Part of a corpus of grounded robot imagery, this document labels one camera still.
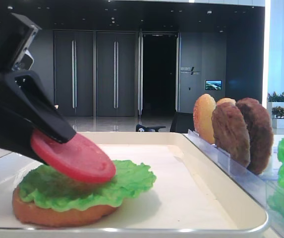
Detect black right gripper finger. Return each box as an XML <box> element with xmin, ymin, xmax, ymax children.
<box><xmin>0</xmin><ymin>100</ymin><xmax>47</xmax><ymax>165</ymax></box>

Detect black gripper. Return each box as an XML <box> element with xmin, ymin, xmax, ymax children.
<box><xmin>0</xmin><ymin>12</ymin><xmax>76</xmax><ymax>143</ymax></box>

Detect red tomato slice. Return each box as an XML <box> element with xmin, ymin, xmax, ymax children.
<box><xmin>31</xmin><ymin>130</ymin><xmax>116</xmax><ymax>183</ymax></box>

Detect green lettuce leaf on bun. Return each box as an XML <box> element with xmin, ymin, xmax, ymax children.
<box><xmin>18</xmin><ymin>160</ymin><xmax>157</xmax><ymax>212</ymax></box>

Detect bottom bun slice under lettuce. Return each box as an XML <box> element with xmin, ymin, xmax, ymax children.
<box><xmin>12</xmin><ymin>188</ymin><xmax>117</xmax><ymax>228</ymax></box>

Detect brown meat patty left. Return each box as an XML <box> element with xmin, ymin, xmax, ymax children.
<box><xmin>212</xmin><ymin>102</ymin><xmax>250</xmax><ymax>168</ymax></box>

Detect brown meat patty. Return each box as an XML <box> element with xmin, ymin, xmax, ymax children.
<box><xmin>236</xmin><ymin>98</ymin><xmax>274</xmax><ymax>175</ymax></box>
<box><xmin>212</xmin><ymin>102</ymin><xmax>250</xmax><ymax>168</ymax></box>

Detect clear holder for patties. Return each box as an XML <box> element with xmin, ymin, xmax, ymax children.
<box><xmin>215</xmin><ymin>146</ymin><xmax>281</xmax><ymax>181</ymax></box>

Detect brown meat patty right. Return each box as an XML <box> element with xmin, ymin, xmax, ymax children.
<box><xmin>236</xmin><ymin>98</ymin><xmax>274</xmax><ymax>175</ymax></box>

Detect dark double doors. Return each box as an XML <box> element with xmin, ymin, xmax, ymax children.
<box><xmin>54</xmin><ymin>30</ymin><xmax>137</xmax><ymax>117</ymax></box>

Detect black office chair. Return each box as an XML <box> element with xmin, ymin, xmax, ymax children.
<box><xmin>135</xmin><ymin>112</ymin><xmax>195</xmax><ymax>133</ymax></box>

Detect golden bun slice left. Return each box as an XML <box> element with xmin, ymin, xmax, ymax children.
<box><xmin>193</xmin><ymin>94</ymin><xmax>216</xmax><ymax>144</ymax></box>

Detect golden bun slice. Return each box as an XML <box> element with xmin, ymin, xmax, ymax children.
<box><xmin>193</xmin><ymin>94</ymin><xmax>216</xmax><ymax>144</ymax></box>
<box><xmin>216</xmin><ymin>98</ymin><xmax>236</xmax><ymax>107</ymax></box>

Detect clear holder for buns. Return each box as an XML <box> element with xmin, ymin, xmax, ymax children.
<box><xmin>187</xmin><ymin>129</ymin><xmax>216</xmax><ymax>147</ymax></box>

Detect white rectangular tray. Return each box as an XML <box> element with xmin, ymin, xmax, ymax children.
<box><xmin>0</xmin><ymin>132</ymin><xmax>270</xmax><ymax>238</ymax></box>

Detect golden bun slice right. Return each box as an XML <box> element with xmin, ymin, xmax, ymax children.
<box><xmin>216</xmin><ymin>98</ymin><xmax>236</xmax><ymax>107</ymax></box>

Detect white planter with plants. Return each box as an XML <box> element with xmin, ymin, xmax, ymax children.
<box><xmin>267</xmin><ymin>91</ymin><xmax>284</xmax><ymax>129</ymax></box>

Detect clear long strip right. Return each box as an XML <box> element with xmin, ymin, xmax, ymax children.
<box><xmin>184</xmin><ymin>130</ymin><xmax>284</xmax><ymax>238</ymax></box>

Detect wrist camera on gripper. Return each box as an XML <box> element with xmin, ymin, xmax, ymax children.
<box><xmin>12</xmin><ymin>50</ymin><xmax>34</xmax><ymax>71</ymax></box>

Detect wall screen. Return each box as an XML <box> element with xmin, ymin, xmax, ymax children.
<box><xmin>205</xmin><ymin>80</ymin><xmax>222</xmax><ymax>91</ymax></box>

